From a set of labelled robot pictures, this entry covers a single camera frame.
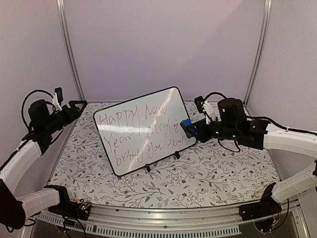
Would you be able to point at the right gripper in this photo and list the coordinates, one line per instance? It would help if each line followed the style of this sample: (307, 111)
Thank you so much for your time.
(201, 135)

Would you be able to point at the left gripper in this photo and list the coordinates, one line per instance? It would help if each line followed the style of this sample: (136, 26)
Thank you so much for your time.
(70, 116)

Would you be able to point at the blue whiteboard eraser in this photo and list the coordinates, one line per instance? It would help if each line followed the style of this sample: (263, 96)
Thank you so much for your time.
(188, 128)

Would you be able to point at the white whiteboard black frame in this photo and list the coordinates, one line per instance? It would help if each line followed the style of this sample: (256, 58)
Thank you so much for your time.
(141, 131)

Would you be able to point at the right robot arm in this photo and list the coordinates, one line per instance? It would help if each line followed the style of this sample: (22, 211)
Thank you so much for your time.
(258, 133)

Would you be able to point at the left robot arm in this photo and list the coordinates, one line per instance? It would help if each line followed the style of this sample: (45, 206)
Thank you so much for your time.
(46, 118)

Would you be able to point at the floral patterned table mat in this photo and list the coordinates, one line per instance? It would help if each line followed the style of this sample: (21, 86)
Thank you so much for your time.
(210, 174)

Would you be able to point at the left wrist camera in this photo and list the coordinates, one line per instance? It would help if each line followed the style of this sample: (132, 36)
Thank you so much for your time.
(58, 98)

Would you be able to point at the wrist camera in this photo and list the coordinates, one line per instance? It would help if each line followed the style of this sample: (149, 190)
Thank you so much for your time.
(58, 98)
(204, 107)

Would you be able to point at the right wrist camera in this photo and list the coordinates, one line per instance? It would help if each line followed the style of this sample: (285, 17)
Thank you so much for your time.
(204, 107)

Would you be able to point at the front aluminium rail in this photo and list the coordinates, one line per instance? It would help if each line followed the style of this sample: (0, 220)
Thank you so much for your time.
(208, 222)

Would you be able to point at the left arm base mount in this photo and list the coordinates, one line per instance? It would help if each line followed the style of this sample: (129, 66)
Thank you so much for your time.
(79, 209)

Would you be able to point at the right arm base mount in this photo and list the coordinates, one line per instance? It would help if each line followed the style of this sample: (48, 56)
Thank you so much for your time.
(264, 213)

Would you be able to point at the left aluminium corner post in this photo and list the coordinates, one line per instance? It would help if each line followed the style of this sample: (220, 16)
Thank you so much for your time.
(68, 47)

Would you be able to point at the aluminium corner post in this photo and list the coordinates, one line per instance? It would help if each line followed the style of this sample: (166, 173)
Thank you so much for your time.
(68, 47)
(259, 51)

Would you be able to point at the right aluminium corner post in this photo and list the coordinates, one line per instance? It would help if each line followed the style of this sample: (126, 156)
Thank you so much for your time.
(259, 51)

